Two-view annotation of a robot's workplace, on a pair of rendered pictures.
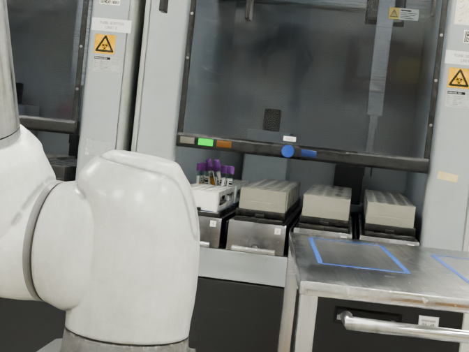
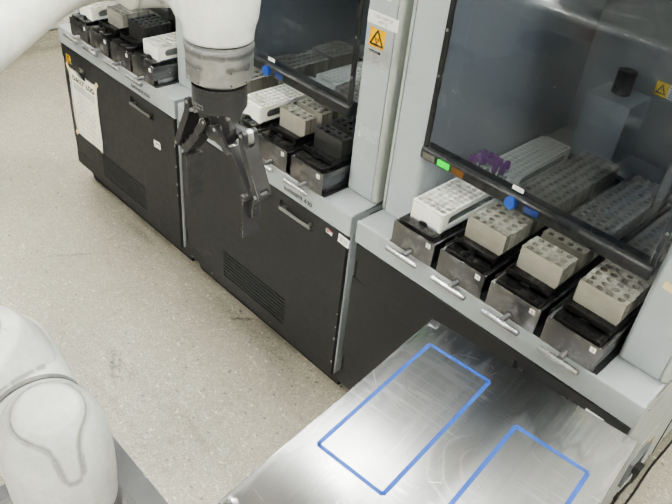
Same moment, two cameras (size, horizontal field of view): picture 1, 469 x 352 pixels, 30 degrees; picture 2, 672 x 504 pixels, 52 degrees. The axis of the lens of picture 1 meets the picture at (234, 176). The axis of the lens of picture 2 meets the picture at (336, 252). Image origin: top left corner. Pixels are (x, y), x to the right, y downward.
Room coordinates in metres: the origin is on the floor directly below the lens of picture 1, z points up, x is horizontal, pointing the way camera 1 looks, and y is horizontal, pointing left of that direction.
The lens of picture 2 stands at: (0.78, -0.57, 1.79)
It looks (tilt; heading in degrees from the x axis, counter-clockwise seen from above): 37 degrees down; 35
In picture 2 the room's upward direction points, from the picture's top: 6 degrees clockwise
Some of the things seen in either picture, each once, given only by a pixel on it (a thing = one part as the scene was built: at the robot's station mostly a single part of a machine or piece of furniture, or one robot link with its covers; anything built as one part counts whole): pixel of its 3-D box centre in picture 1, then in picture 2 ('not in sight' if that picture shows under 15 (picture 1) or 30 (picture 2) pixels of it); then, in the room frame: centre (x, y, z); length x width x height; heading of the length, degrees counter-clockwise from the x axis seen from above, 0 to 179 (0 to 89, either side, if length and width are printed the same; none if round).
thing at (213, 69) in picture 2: not in sight; (219, 59); (1.38, 0.07, 1.43); 0.09 x 0.09 x 0.06
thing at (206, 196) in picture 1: (206, 198); (461, 199); (2.23, 0.06, 0.83); 0.30 x 0.10 x 0.06; 172
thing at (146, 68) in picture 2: not in sight; (217, 51); (2.53, 1.30, 0.78); 0.73 x 0.14 x 0.09; 173
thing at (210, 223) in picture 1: (213, 215); (487, 199); (2.37, 0.04, 0.78); 0.73 x 0.14 x 0.09; 173
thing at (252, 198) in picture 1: (262, 202); (487, 234); (2.11, -0.08, 0.85); 0.12 x 0.02 x 0.06; 83
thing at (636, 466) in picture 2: not in sight; (637, 467); (2.25, -0.60, 0.29); 0.11 x 0.03 x 0.10; 173
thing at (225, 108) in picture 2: not in sight; (219, 110); (1.38, 0.07, 1.36); 0.08 x 0.07 x 0.09; 83
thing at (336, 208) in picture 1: (326, 209); (541, 266); (2.10, -0.23, 0.85); 0.12 x 0.02 x 0.06; 82
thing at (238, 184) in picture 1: (225, 191); not in sight; (2.55, 0.02, 0.83); 0.30 x 0.10 x 0.06; 173
